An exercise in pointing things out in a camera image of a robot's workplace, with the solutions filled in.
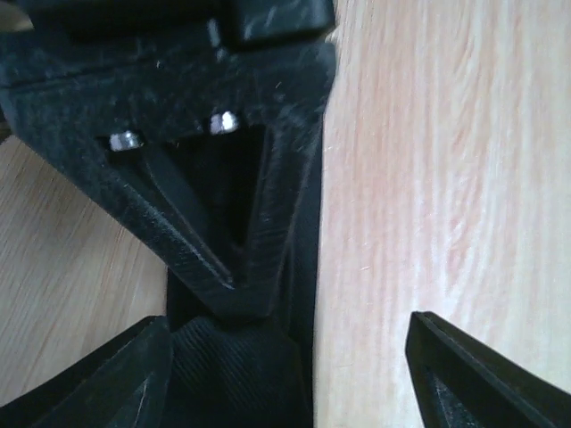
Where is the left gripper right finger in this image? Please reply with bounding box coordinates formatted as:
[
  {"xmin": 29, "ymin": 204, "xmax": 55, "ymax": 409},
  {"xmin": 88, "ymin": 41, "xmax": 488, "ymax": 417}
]
[{"xmin": 406, "ymin": 311, "xmax": 570, "ymax": 427}]

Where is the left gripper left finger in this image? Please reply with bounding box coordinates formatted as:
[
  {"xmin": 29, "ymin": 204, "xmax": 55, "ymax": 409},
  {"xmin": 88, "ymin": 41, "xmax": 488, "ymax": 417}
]
[{"xmin": 1, "ymin": 316, "xmax": 172, "ymax": 427}]

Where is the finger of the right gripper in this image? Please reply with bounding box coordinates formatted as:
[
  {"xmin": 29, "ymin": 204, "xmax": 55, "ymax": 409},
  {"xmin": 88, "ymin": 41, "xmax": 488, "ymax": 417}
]
[{"xmin": 1, "ymin": 42, "xmax": 335, "ymax": 320}]

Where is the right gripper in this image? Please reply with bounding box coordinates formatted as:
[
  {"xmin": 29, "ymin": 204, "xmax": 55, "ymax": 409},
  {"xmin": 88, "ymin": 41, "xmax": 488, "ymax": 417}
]
[{"xmin": 1, "ymin": 1, "xmax": 335, "ymax": 85}]

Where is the black necktie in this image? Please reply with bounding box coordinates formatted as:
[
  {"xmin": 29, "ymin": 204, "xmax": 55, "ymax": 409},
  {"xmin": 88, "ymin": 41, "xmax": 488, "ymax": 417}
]
[{"xmin": 164, "ymin": 146, "xmax": 325, "ymax": 428}]

